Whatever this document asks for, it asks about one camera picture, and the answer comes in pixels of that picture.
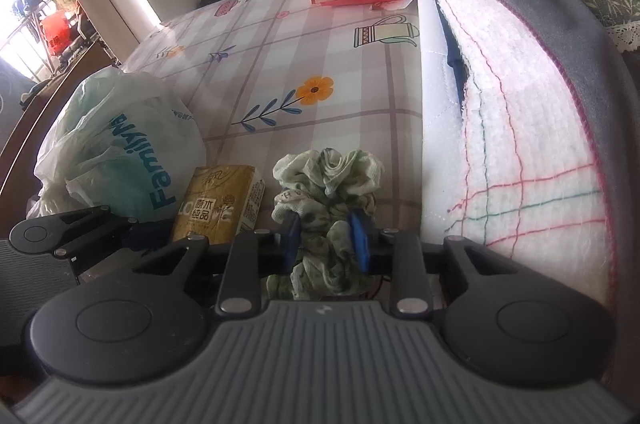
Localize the red plastic bag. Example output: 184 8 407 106
40 10 78 56

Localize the wheelchair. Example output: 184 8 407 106
54 16 106 73

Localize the white plastic shopping bag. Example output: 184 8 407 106
28 66 206 222

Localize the green floral scrunchie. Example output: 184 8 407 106
266 148 384 300

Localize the brown cardboard box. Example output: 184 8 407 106
1 42 114 218

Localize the grey white quilt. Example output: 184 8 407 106
394 0 640 320

